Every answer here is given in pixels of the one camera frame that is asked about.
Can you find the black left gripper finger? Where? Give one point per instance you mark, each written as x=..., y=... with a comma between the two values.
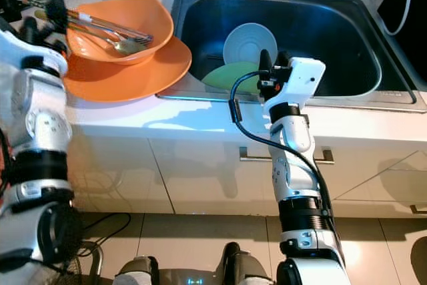
x=30, y=30
x=57, y=13

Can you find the gold metal spoon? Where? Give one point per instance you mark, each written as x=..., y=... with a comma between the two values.
x=123, y=46

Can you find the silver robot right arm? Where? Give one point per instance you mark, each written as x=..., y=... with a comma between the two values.
x=293, y=141

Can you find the stainless steel sink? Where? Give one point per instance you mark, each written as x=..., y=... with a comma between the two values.
x=327, y=31

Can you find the robot right leg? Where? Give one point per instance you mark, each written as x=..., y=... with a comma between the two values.
x=247, y=268

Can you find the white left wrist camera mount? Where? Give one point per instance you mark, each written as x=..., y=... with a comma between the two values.
x=20, y=53

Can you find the orange bowl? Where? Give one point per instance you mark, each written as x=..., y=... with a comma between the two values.
x=140, y=10

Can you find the white kitchen base cabinet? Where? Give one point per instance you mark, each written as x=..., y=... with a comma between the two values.
x=173, y=178

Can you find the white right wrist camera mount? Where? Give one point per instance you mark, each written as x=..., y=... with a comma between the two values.
x=301, y=81

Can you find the black floor fan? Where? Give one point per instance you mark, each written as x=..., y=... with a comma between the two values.
x=81, y=271

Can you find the white bowl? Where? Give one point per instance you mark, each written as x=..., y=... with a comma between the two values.
x=250, y=45

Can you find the green plate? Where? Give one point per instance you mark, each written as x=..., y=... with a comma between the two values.
x=223, y=77

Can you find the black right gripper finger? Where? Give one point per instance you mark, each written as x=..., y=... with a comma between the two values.
x=265, y=63
x=285, y=62

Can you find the robot left leg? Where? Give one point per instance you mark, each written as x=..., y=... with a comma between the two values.
x=137, y=271

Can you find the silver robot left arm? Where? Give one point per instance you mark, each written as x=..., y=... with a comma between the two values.
x=40, y=125

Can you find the robot leg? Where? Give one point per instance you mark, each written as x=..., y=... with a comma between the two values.
x=137, y=271
x=247, y=268

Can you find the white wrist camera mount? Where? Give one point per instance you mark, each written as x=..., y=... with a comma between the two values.
x=20, y=53
x=301, y=81

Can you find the orange plate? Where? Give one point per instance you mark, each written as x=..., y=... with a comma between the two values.
x=140, y=85

